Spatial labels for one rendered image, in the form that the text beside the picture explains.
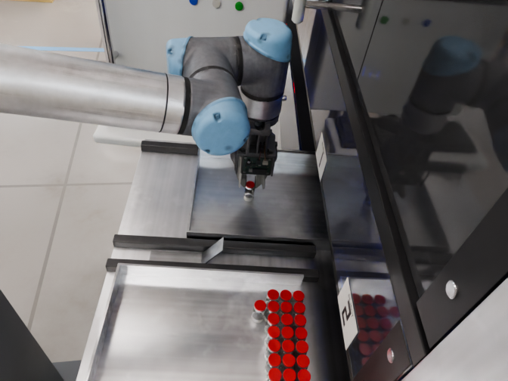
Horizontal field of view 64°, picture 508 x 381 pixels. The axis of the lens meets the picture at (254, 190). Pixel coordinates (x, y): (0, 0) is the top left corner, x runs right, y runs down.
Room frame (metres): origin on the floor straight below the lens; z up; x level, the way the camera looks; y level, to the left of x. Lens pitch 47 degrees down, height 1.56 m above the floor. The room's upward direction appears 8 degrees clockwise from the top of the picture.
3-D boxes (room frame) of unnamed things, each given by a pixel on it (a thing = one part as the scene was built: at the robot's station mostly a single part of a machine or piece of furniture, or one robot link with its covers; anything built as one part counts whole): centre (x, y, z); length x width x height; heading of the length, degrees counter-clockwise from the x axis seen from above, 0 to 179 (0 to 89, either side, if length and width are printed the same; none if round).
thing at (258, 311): (0.34, -0.04, 0.90); 0.02 x 0.02 x 0.05
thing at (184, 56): (0.56, 0.10, 1.23); 0.11 x 0.11 x 0.08; 19
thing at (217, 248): (0.44, 0.11, 0.91); 0.14 x 0.03 x 0.06; 96
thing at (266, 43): (0.60, 0.01, 1.23); 0.09 x 0.08 x 0.11; 109
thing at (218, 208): (0.63, -0.04, 0.90); 0.34 x 0.26 x 0.04; 96
